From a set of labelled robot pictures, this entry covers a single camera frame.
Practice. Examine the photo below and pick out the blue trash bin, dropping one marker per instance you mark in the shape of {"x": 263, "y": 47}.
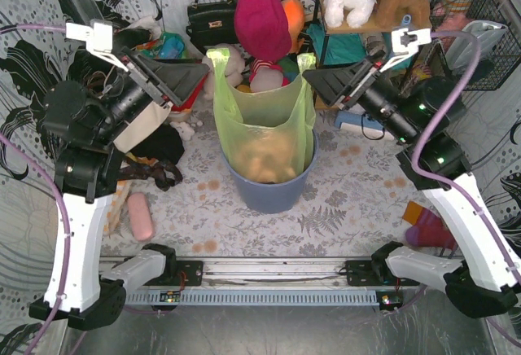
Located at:
{"x": 272, "y": 198}

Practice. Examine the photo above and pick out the magenta cloth bag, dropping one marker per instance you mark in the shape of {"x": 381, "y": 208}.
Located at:
{"x": 261, "y": 27}

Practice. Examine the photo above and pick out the black hat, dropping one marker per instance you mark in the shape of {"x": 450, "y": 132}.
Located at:
{"x": 130, "y": 38}

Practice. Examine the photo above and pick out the yellow plush duck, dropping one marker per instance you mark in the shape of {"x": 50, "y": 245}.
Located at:
{"x": 420, "y": 72}

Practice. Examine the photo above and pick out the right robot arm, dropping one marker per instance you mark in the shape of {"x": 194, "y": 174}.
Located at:
{"x": 486, "y": 281}

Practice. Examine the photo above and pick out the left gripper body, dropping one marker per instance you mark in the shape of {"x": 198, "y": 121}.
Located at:
{"x": 147, "y": 82}

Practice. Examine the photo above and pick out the wooden shelf rack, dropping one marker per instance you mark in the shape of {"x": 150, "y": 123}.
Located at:
{"x": 369, "y": 27}

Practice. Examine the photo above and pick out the black wire basket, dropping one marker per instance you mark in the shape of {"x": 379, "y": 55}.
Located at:
{"x": 500, "y": 48}

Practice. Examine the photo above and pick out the grey patterned sneaker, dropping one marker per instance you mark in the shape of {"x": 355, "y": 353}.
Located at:
{"x": 373, "y": 43}

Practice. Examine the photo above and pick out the black leather handbag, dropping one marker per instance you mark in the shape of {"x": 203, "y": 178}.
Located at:
{"x": 211, "y": 23}

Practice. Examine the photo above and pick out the pink cylinder toy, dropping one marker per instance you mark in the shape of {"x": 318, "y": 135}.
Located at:
{"x": 140, "y": 219}

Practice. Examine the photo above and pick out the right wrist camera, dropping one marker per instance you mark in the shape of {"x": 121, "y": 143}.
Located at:
{"x": 405, "y": 43}

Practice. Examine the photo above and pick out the cream plush sheep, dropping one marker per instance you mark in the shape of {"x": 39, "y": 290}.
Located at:
{"x": 233, "y": 70}

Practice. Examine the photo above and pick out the pink plush doll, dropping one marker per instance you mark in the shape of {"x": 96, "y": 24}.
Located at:
{"x": 266, "y": 76}

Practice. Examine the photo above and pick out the crumpled brown paper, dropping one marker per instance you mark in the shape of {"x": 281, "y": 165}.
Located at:
{"x": 269, "y": 160}

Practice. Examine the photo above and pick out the blue handled mop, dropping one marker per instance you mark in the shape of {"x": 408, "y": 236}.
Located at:
{"x": 356, "y": 121}

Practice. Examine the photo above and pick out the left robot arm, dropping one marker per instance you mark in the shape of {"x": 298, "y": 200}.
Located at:
{"x": 86, "y": 172}

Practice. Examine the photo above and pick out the silver foil pouch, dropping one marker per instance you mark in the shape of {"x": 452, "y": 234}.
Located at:
{"x": 489, "y": 33}

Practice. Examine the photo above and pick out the teal cloth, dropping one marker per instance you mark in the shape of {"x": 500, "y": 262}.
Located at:
{"x": 341, "y": 49}

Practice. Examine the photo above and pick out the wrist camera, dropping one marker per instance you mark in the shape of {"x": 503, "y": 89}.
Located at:
{"x": 405, "y": 43}
{"x": 98, "y": 39}

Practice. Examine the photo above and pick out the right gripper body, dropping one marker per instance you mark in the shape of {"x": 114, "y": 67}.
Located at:
{"x": 356, "y": 84}

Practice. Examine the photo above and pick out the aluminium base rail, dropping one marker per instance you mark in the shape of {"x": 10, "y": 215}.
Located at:
{"x": 267, "y": 281}

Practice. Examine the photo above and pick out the orange checkered towel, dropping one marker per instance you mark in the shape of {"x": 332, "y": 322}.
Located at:
{"x": 115, "y": 208}

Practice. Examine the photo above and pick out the green trash bag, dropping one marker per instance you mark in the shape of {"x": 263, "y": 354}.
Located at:
{"x": 240, "y": 117}

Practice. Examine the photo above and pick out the orange plush toy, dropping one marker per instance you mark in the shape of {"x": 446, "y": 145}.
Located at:
{"x": 294, "y": 11}

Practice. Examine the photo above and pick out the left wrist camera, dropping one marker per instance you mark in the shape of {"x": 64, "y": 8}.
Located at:
{"x": 98, "y": 39}

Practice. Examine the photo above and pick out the brown patterned strap bag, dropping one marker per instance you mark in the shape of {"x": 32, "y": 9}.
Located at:
{"x": 164, "y": 173}

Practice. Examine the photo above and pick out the cream canvas tote bag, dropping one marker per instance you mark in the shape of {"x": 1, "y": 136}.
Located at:
{"x": 141, "y": 126}

